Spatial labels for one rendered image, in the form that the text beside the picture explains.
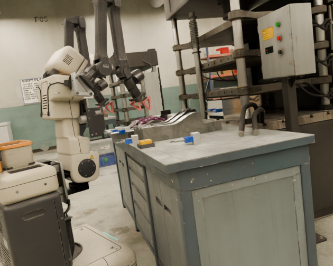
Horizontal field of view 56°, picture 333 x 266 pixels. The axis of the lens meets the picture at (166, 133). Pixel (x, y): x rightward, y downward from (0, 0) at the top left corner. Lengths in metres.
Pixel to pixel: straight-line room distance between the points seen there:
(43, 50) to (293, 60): 7.84
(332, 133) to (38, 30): 7.97
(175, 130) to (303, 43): 0.89
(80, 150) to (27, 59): 7.51
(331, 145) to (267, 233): 1.25
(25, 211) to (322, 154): 1.98
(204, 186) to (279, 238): 0.46
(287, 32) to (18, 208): 1.65
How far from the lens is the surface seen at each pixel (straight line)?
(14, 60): 9.17
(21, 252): 1.56
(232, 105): 2.61
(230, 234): 1.41
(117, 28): 1.77
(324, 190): 2.62
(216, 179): 1.30
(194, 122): 1.88
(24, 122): 9.07
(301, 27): 2.02
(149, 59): 6.67
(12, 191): 1.49
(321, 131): 2.52
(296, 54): 1.98
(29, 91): 9.04
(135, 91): 1.76
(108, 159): 5.43
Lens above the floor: 1.06
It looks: 7 degrees down
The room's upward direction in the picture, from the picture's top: 8 degrees counter-clockwise
